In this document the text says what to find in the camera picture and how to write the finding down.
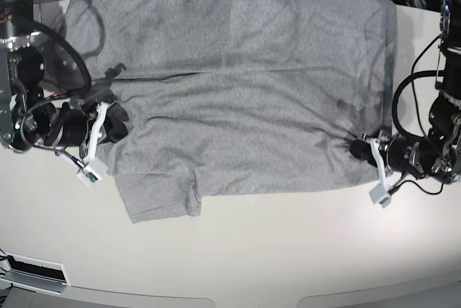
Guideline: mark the grey t-shirt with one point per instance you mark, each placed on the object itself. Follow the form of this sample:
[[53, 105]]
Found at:
[[236, 97]]

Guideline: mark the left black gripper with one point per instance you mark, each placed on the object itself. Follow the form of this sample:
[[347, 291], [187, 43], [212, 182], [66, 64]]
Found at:
[[399, 154]]

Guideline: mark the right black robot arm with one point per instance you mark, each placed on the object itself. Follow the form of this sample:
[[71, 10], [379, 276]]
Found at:
[[48, 99]]

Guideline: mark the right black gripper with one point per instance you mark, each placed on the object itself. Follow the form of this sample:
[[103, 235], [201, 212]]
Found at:
[[70, 125]]

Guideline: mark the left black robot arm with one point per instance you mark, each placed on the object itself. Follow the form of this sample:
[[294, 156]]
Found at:
[[436, 152]]

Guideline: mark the white cable tray box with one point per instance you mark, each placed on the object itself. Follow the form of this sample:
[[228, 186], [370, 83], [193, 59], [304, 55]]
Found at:
[[34, 274]]

